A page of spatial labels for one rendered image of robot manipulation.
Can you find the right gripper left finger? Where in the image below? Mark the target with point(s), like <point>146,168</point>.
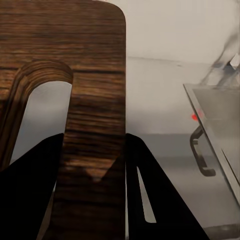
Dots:
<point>26,187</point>

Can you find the drop in sink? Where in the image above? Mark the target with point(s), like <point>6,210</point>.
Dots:
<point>218,110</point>

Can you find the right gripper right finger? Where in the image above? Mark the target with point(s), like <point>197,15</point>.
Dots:
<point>174,219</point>

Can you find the cutting board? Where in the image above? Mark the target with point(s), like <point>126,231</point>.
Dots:
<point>82,42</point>

